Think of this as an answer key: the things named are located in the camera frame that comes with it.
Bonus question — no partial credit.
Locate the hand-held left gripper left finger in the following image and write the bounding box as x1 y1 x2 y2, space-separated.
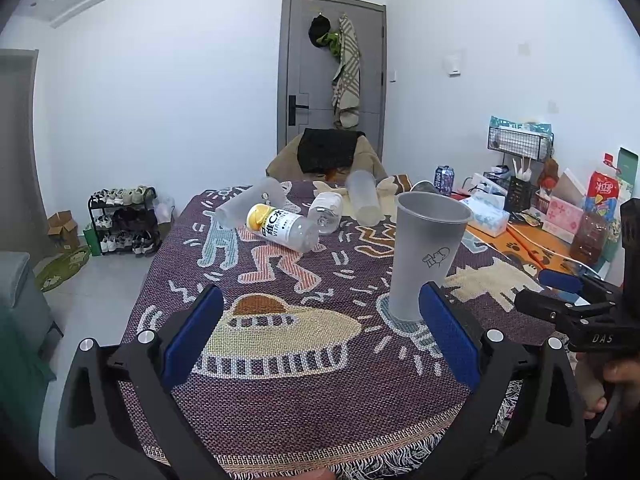
55 285 231 480

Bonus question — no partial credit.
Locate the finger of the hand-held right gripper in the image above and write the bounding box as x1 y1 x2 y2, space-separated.
539 268 622 307
514 287 621 336

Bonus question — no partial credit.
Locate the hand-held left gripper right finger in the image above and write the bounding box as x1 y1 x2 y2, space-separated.
418 282 589 480

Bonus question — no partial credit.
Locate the frosted cup with small print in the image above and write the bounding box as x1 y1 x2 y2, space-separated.
389 191 473 322

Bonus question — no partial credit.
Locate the frosted plastic cup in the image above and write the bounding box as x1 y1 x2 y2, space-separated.
215 177 284 229
346 170 384 226

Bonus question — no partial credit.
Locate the person's right hand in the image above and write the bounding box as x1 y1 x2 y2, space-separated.
575 352 640 421

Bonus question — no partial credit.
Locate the orange paw print mat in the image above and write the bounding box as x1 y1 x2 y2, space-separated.
469 222 577 282

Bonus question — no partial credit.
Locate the pink box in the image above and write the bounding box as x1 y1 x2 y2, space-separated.
542 195 585 239

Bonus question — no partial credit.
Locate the red label drink bottle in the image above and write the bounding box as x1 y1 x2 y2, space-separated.
570 155 622 267

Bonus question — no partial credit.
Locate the black pen holder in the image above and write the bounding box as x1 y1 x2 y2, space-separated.
504 176 539 214

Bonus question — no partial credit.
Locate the patterned tissue box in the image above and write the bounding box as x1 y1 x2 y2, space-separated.
459 194 510 239

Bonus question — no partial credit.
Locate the brown plush toy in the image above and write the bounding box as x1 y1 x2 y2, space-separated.
538 157 561 189

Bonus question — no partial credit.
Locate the printed woven blanket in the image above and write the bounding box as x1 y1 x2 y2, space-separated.
120 175 576 480

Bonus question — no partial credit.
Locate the white plastic bag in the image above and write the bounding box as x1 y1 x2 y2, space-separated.
152 195 176 227

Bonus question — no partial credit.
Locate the green box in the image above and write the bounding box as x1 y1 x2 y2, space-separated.
602 147 634 262

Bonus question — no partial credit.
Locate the black shoe rack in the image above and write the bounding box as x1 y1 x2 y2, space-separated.
88 186 162 257

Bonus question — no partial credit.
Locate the green bag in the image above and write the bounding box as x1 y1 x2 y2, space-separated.
82 225 104 257

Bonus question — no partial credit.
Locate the yellow cap drink bottle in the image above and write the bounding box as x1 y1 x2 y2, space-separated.
246 203 320 252

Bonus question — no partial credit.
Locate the green rug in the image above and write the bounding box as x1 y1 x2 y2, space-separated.
34 245 92 294

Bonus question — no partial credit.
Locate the purple soda can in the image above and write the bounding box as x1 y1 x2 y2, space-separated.
434 165 455 196

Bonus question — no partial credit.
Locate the teal packet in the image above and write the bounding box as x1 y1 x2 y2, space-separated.
489 115 552 137

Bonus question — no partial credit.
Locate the cardboard box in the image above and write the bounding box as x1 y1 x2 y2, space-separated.
47 210 81 252

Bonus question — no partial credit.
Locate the grey sofa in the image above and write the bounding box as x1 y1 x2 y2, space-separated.
0 250 64 376

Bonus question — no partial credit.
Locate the clear plastic bottle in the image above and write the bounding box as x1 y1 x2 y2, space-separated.
307 192 344 235

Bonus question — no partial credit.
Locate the beige chair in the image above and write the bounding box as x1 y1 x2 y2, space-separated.
265 132 396 183

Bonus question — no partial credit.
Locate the black cloth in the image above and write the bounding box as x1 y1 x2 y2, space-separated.
297 128 366 174

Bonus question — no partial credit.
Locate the plaid scarf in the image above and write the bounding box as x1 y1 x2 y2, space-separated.
332 15 361 130

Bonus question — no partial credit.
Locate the grey door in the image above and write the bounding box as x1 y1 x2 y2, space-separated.
276 0 389 162

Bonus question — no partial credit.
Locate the green plush item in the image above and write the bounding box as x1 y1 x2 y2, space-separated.
320 32 344 59

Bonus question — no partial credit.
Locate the black hat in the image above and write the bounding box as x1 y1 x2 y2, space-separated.
308 15 332 47

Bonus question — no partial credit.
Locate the white cable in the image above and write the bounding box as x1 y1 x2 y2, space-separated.
464 230 593 277

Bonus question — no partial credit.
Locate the black wire basket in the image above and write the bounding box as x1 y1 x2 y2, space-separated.
487 126 555 162

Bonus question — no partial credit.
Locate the black door handle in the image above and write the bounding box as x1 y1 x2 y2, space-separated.
288 94 310 126

